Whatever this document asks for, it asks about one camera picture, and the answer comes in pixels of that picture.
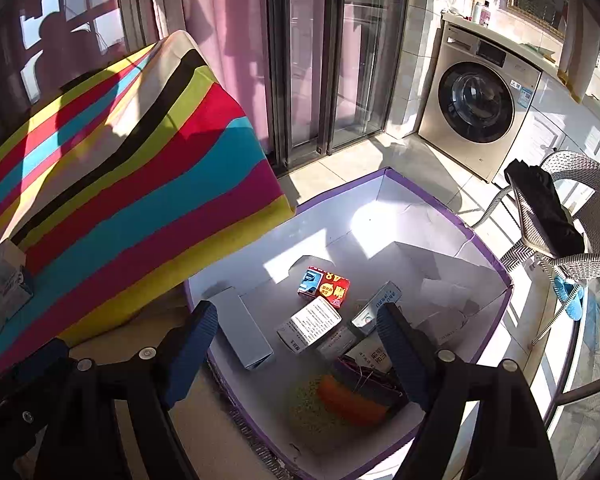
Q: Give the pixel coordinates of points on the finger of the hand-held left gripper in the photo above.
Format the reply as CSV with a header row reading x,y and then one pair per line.
x,y
47,357

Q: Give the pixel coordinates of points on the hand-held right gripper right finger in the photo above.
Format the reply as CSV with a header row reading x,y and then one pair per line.
x,y
400,352

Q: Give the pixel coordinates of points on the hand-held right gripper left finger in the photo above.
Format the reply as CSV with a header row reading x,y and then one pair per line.
x,y
192,347

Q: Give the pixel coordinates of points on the long grey white box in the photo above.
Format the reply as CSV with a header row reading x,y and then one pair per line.
x,y
242,327

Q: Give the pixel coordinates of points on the white box with green print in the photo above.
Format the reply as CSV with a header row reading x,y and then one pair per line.
x,y
375,302

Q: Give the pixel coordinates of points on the small grey white box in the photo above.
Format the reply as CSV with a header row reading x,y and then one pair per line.
x,y
337,342

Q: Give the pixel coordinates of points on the orange sponge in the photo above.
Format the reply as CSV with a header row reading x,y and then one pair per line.
x,y
350,402

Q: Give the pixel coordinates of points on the white box with printed text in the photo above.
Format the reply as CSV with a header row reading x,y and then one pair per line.
x,y
310,322

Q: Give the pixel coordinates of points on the red printed box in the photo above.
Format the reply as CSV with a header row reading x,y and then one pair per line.
x,y
325,285

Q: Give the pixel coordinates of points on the green round sponge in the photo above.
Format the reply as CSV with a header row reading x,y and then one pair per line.
x,y
310,410

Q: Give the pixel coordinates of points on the purple white storage box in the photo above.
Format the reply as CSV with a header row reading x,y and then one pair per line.
x,y
380,230

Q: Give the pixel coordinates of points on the flat white box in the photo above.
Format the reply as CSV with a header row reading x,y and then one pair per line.
x,y
2,285

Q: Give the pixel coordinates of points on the colourful striped tablecloth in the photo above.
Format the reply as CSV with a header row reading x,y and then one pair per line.
x,y
130,200

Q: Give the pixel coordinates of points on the blue slippers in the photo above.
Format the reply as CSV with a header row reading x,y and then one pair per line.
x,y
569,297

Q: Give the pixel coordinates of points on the black cloth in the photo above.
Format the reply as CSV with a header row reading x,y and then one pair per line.
x,y
540,205

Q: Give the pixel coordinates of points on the white wicker chair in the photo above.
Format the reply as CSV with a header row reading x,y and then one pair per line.
x,y
590,195

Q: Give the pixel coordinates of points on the gold washing machine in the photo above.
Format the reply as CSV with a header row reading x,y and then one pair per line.
x,y
480,100

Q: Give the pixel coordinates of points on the white cabinet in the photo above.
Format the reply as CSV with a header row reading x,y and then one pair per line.
x,y
560,120

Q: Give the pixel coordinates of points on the glass sliding door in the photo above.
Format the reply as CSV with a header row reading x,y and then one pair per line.
x,y
305,60

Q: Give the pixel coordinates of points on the pink curtain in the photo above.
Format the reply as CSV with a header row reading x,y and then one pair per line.
x,y
220,35

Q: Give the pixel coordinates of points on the pink bottle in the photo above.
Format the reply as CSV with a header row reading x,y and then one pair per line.
x,y
487,15

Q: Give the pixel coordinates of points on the white bottle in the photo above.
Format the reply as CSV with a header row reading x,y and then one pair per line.
x,y
477,12

